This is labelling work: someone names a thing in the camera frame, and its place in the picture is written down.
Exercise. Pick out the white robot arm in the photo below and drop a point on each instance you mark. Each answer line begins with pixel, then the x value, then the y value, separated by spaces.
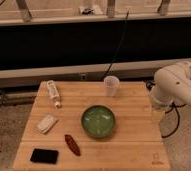
pixel 171 82

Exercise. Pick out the red chili pepper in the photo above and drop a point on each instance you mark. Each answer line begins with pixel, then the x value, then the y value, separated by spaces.
pixel 72 145

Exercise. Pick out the translucent plastic cup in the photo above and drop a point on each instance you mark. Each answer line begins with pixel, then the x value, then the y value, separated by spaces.
pixel 111 84

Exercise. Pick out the black smartphone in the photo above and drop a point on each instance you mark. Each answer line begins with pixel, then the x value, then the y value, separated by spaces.
pixel 44 156

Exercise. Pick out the green ceramic bowl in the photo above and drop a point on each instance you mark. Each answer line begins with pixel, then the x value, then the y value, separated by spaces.
pixel 98 121

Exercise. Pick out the white plastic bottle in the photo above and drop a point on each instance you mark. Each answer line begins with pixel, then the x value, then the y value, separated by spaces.
pixel 53 93

